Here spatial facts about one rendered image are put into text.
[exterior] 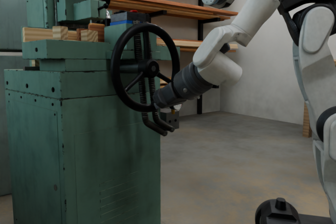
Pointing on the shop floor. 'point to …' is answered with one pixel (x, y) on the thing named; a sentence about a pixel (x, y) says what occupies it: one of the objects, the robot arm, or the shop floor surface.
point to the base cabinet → (82, 161)
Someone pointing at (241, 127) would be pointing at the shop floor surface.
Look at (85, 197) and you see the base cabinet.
